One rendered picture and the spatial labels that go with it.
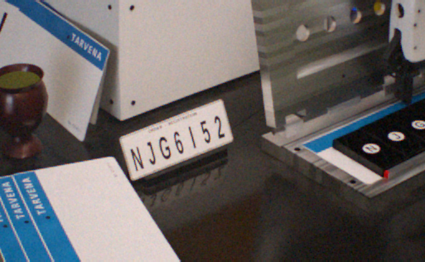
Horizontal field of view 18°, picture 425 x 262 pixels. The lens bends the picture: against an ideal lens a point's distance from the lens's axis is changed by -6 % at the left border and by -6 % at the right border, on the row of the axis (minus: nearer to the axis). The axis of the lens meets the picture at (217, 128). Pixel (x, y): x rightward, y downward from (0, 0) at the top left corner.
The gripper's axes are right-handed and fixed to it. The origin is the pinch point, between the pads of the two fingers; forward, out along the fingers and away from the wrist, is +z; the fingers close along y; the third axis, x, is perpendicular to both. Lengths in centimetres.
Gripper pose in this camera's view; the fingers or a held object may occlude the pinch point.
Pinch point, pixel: (418, 82)
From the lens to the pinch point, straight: 195.7
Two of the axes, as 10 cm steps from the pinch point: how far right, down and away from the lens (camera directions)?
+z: 0.0, 8.8, 4.8
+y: 7.8, -3.1, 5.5
